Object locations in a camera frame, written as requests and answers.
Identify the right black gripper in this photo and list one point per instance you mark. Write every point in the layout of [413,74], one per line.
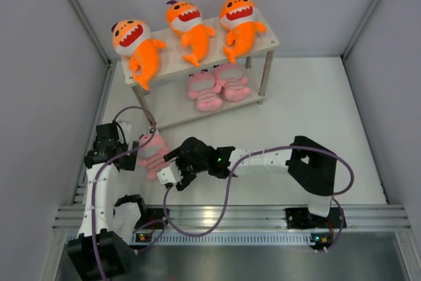
[187,178]

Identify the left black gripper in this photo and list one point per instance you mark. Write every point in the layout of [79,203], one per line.
[129,161]

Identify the pink striped plush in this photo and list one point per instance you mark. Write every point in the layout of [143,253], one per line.
[151,156]
[202,88]
[233,81]

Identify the orange shark plush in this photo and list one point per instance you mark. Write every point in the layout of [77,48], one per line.
[238,18]
[132,39]
[186,21]

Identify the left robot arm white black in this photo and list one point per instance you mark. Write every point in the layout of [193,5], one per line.
[100,250]

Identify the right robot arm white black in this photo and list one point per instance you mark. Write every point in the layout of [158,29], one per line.
[311,165]

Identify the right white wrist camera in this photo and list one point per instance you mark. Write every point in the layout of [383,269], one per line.
[169,175]

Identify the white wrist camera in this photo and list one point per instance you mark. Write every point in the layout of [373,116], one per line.
[125,129]
[169,175]

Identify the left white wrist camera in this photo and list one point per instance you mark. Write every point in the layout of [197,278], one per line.
[125,129]

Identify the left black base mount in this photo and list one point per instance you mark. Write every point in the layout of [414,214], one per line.
[151,214]

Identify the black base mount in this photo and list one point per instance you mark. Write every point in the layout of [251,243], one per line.
[300,218]
[151,214]

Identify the aluminium front rail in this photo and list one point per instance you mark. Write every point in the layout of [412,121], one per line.
[256,218]

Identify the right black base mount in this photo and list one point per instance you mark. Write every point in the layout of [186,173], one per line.
[300,218]

